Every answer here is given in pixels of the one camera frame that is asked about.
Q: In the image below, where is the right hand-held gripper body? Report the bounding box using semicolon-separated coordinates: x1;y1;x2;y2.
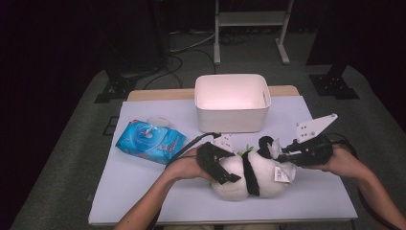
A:
290;113;339;168

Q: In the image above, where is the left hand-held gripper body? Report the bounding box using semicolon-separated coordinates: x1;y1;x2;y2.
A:
195;133;236;185

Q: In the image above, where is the white wet wipe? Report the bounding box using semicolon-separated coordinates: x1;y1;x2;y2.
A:
267;138;297;180
142;126;157;139

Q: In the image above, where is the panda plush toy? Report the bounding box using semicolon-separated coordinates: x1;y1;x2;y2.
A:
210;135;298;202

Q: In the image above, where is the white plastic storage bin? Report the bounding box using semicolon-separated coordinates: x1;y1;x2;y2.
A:
193;74;272;134

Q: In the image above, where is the blue wet wipes pack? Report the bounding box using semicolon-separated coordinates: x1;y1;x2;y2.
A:
115;116;187;166

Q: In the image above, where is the person's left hand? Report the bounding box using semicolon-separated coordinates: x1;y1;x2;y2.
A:
164;148;214;183

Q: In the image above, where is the person's right hand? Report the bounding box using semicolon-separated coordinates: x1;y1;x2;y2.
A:
305;145;363;175

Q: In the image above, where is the white table mat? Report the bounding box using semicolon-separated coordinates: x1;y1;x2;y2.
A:
88;95;358;226

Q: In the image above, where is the black stand base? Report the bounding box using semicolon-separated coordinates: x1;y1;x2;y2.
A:
94;68;138;104
308;63;360;101

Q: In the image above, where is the wooden table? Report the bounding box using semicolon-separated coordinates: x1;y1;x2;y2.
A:
88;84;358;226

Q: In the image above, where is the white metal stand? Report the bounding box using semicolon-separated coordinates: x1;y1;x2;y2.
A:
213;0;295;66

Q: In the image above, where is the left hand-held gripper cable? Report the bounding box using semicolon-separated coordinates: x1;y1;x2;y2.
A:
149;131;222;230

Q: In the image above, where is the black floor cable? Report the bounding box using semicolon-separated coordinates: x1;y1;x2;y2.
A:
171;47;217;75
143;55;185;90

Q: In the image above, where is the grey floor cable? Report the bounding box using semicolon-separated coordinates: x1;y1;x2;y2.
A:
169;32;216;54

